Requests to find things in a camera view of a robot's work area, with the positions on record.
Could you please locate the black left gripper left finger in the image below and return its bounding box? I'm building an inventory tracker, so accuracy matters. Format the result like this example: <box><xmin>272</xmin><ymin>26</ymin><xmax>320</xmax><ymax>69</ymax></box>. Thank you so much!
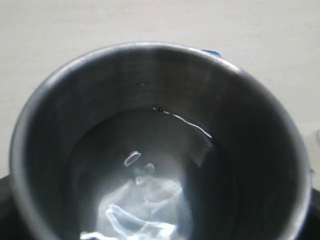
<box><xmin>0</xmin><ymin>175</ymin><xmax>28</xmax><ymax>240</ymax></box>

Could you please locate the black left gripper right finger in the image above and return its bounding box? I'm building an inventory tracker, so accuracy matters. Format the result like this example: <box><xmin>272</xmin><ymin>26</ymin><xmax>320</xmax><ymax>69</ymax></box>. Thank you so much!
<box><xmin>298</xmin><ymin>188</ymin><xmax>320</xmax><ymax>240</ymax></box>

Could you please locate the stainless steel cup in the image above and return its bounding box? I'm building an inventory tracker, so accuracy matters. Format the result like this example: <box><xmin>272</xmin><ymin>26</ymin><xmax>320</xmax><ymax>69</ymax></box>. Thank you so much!
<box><xmin>9</xmin><ymin>42</ymin><xmax>312</xmax><ymax>240</ymax></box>

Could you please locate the blue container lid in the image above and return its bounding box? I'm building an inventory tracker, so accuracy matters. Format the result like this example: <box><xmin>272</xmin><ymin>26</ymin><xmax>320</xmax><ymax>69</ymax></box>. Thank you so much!
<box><xmin>202</xmin><ymin>49</ymin><xmax>222</xmax><ymax>58</ymax></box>

